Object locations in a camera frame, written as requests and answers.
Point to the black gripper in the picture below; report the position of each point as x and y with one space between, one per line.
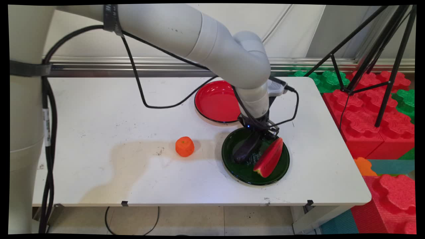
257 122

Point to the purple toy eggplant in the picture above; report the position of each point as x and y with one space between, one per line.
244 153

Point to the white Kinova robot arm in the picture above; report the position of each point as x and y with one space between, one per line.
186 31

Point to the red toy watermelon slice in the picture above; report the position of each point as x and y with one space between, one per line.
269 159

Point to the dark green round plate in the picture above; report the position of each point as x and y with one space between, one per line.
242 169

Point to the red round plate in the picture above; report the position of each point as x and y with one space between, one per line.
215 101

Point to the orange toy fruit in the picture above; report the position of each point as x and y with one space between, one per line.
184 146

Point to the green foam block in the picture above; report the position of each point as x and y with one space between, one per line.
405 103
327 81

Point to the white table leg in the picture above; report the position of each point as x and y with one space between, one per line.
315 219

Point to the orange foam piece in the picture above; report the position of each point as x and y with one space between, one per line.
364 166

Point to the teal foam floor mat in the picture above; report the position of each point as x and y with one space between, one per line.
393 167

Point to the black tripod stand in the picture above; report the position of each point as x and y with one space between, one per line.
385 43

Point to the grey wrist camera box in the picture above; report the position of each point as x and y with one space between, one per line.
277 87

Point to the silver metal wall rail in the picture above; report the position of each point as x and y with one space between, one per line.
132 63

